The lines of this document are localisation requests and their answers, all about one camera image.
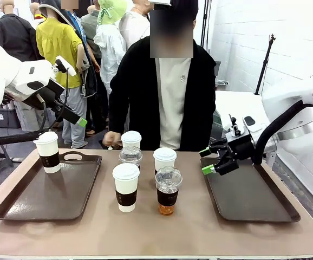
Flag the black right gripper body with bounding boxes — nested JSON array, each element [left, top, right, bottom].
[[225, 134, 256, 163]]

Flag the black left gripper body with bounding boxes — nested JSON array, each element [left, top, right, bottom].
[[23, 79, 66, 111]]

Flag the white paper cup black sleeve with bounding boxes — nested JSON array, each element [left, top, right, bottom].
[[112, 162, 141, 213], [32, 131, 61, 174], [120, 131, 142, 149], [153, 147, 178, 174]]

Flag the clear dome-lid tea cup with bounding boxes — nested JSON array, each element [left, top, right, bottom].
[[118, 145, 144, 169], [154, 166, 183, 216]]

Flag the person's right forearm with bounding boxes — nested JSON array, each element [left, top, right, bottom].
[[108, 105, 129, 135]]

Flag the dark brown plastic tray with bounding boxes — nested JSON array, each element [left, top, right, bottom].
[[200, 157, 301, 223], [0, 151, 103, 222]]

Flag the person's right hand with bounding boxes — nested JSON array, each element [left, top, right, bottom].
[[102, 131, 123, 148]]

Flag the bystander in blue shirt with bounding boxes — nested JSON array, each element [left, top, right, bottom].
[[61, 0, 110, 136]]

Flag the white background table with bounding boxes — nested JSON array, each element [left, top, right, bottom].
[[214, 90, 278, 163]]

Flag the grey storage bin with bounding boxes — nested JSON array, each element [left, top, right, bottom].
[[0, 112, 22, 129]]

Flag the clear plastic container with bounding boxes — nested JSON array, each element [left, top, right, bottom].
[[216, 79, 230, 92]]

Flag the person in black cardigan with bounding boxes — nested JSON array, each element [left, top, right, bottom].
[[108, 0, 217, 152]]

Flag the grey box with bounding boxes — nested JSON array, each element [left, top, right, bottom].
[[214, 60, 222, 82]]

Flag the mannequin with striped collar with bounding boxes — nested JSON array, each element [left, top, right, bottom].
[[29, 2, 47, 30]]

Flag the bystander in grey-green shirt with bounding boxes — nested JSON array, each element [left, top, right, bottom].
[[80, 4, 103, 60]]

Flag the black tripod stand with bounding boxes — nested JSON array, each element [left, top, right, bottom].
[[254, 33, 277, 96]]

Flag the black light stand poles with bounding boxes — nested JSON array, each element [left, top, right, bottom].
[[200, 0, 213, 50]]

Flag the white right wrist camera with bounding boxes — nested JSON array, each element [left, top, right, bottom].
[[225, 114, 267, 143]]

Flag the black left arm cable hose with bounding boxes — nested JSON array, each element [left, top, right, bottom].
[[0, 93, 49, 147]]

